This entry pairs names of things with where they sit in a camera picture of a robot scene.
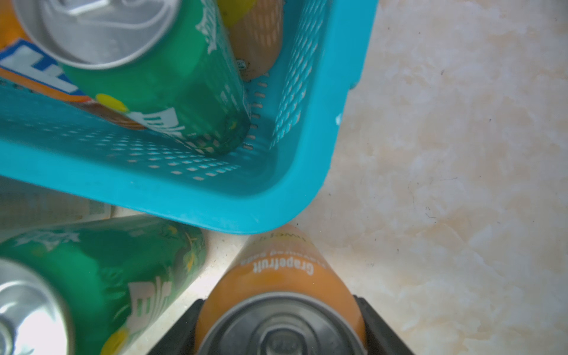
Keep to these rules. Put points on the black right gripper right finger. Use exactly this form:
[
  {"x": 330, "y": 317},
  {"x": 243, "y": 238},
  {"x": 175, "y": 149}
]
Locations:
[{"x": 381, "y": 339}]

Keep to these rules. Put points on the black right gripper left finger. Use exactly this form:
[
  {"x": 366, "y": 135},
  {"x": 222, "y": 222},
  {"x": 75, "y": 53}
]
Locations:
[{"x": 180, "y": 339}]

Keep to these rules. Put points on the green soda can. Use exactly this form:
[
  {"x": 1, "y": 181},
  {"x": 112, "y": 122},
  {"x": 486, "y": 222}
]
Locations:
[
  {"x": 93, "y": 288},
  {"x": 166, "y": 65}
]

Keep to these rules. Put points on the orange soda can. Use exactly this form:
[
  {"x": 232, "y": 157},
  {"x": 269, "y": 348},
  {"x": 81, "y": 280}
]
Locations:
[
  {"x": 25, "y": 66},
  {"x": 280, "y": 296},
  {"x": 255, "y": 30}
]

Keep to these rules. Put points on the teal plastic basket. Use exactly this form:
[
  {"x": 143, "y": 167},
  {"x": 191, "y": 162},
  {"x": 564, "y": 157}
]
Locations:
[{"x": 296, "y": 112}]

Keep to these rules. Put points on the orange soda can front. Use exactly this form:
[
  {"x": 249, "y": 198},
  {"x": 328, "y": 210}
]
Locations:
[{"x": 25, "y": 66}]

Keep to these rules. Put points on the green gold beer can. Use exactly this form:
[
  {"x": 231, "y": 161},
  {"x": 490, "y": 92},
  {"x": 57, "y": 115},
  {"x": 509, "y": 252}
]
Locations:
[{"x": 25, "y": 207}]

